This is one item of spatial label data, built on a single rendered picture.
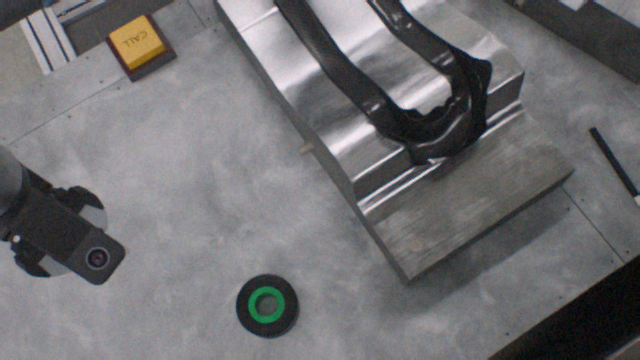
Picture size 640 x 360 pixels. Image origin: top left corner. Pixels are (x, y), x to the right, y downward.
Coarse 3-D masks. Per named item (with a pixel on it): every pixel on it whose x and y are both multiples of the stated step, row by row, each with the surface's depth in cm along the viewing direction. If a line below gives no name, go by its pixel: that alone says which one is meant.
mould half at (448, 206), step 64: (256, 0) 95; (320, 0) 95; (256, 64) 97; (384, 64) 89; (512, 64) 85; (320, 128) 85; (512, 128) 90; (384, 192) 88; (448, 192) 88; (512, 192) 87; (448, 256) 87
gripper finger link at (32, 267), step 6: (18, 258) 68; (24, 258) 67; (42, 258) 70; (18, 264) 69; (24, 264) 68; (30, 264) 69; (36, 264) 70; (24, 270) 69; (30, 270) 70; (36, 270) 71; (42, 270) 72; (36, 276) 71; (42, 276) 72; (48, 276) 73
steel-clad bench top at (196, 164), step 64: (192, 0) 106; (448, 0) 103; (192, 64) 103; (576, 64) 99; (0, 128) 101; (64, 128) 101; (128, 128) 100; (192, 128) 99; (256, 128) 99; (576, 128) 96; (128, 192) 97; (192, 192) 96; (256, 192) 96; (320, 192) 95; (576, 192) 93; (0, 256) 95; (128, 256) 94; (192, 256) 93; (256, 256) 93; (320, 256) 92; (384, 256) 92; (512, 256) 91; (576, 256) 90; (0, 320) 92; (64, 320) 92; (128, 320) 91; (192, 320) 91; (320, 320) 90; (384, 320) 89; (448, 320) 89; (512, 320) 88
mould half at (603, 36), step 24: (504, 0) 102; (528, 0) 98; (552, 0) 95; (576, 0) 94; (600, 0) 89; (624, 0) 89; (552, 24) 99; (576, 24) 96; (600, 24) 92; (624, 24) 89; (600, 48) 96; (624, 48) 93; (624, 72) 97
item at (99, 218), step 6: (84, 210) 72; (90, 210) 73; (96, 210) 75; (102, 210) 76; (84, 216) 73; (90, 216) 74; (96, 216) 75; (102, 216) 76; (90, 222) 75; (96, 222) 76; (102, 222) 77; (102, 228) 78
